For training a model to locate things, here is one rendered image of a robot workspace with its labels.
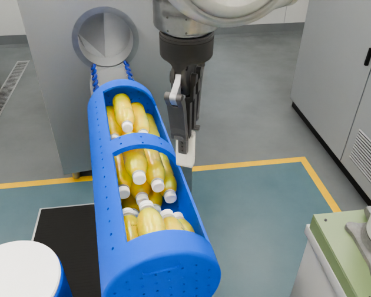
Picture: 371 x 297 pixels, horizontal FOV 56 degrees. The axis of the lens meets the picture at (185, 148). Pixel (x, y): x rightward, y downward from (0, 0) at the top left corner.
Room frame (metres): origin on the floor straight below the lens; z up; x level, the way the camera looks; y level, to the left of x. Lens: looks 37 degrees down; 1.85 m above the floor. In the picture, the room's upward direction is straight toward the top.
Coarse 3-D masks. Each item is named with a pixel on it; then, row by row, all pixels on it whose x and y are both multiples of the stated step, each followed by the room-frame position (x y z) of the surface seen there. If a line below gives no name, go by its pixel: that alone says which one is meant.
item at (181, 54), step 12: (168, 36) 0.46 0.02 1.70; (204, 36) 0.46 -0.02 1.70; (168, 48) 0.45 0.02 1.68; (180, 48) 0.44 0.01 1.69; (192, 48) 0.44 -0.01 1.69; (204, 48) 0.45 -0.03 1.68; (168, 60) 0.45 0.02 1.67; (180, 60) 0.44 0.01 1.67; (192, 60) 0.44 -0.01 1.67; (204, 60) 0.45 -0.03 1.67; (180, 72) 0.44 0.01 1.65; (192, 72) 0.47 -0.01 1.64
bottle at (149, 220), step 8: (144, 208) 0.65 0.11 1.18; (152, 208) 0.64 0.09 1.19; (144, 216) 0.60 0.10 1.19; (152, 216) 0.60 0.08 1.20; (160, 216) 0.61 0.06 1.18; (136, 224) 0.60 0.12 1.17; (144, 224) 0.58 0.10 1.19; (152, 224) 0.58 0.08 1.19; (160, 224) 0.59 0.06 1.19; (144, 232) 0.56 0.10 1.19
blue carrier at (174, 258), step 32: (96, 96) 1.22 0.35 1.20; (128, 96) 1.30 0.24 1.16; (96, 128) 1.02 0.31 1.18; (160, 128) 1.18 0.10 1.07; (96, 160) 0.86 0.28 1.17; (96, 192) 0.74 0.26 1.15; (96, 224) 0.64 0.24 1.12; (192, 224) 0.70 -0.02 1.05; (128, 256) 0.47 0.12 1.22; (160, 256) 0.46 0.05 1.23; (192, 256) 0.48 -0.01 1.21; (128, 288) 0.44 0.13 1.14; (160, 288) 0.46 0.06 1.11; (192, 288) 0.48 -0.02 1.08
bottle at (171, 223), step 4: (164, 216) 0.66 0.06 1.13; (168, 216) 0.66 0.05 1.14; (172, 216) 0.66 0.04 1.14; (164, 220) 0.64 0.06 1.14; (168, 220) 0.63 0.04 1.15; (172, 220) 0.63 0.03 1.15; (176, 220) 0.64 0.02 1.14; (168, 224) 0.62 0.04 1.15; (172, 224) 0.62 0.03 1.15; (176, 224) 0.62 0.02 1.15; (180, 224) 0.63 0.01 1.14; (168, 228) 0.61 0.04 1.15; (172, 228) 0.60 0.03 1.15; (176, 228) 0.61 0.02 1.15; (180, 228) 0.61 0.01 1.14
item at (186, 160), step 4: (192, 136) 0.47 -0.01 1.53; (176, 140) 0.48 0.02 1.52; (188, 140) 0.47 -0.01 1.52; (192, 140) 0.47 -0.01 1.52; (176, 144) 0.48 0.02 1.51; (188, 144) 0.47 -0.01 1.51; (192, 144) 0.47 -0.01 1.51; (176, 148) 0.48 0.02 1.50; (188, 148) 0.47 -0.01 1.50; (192, 148) 0.47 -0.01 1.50; (176, 152) 0.48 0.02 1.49; (188, 152) 0.47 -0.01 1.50; (192, 152) 0.47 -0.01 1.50; (176, 156) 0.48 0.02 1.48; (180, 156) 0.48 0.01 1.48; (184, 156) 0.47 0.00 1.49; (188, 156) 0.47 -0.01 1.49; (192, 156) 0.47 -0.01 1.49; (176, 160) 0.48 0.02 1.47; (180, 160) 0.48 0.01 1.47; (184, 160) 0.47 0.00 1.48; (188, 160) 0.47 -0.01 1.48; (192, 160) 0.47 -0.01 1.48; (180, 164) 0.48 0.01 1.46; (184, 164) 0.47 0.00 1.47; (188, 164) 0.47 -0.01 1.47; (192, 164) 0.47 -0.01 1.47
